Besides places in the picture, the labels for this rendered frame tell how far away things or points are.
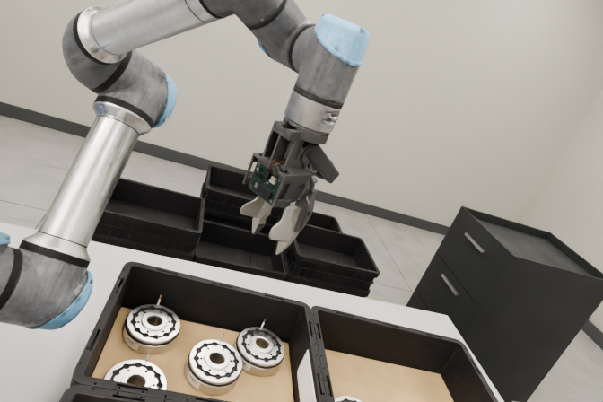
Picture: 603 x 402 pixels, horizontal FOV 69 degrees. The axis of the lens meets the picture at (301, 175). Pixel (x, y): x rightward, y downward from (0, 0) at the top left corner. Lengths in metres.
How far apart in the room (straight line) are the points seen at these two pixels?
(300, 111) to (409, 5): 3.21
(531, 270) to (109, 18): 1.89
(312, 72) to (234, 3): 0.13
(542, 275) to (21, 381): 1.92
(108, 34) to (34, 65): 3.03
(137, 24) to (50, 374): 0.69
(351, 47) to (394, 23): 3.16
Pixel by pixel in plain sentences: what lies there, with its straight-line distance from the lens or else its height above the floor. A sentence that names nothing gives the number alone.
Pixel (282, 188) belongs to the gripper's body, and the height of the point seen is 1.26.
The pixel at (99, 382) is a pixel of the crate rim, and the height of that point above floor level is 0.93.
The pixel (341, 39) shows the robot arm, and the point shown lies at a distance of 0.59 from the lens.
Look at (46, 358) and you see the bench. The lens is 1.08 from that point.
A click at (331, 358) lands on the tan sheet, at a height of 0.83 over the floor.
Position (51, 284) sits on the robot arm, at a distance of 0.85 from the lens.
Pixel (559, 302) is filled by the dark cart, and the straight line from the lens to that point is 2.39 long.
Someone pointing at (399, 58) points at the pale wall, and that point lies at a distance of 3.81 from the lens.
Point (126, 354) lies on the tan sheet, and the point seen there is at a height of 0.83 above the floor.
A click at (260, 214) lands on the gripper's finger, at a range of 0.72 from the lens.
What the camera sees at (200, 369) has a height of 0.86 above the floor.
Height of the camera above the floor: 1.50
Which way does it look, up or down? 20 degrees down
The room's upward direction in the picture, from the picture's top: 22 degrees clockwise
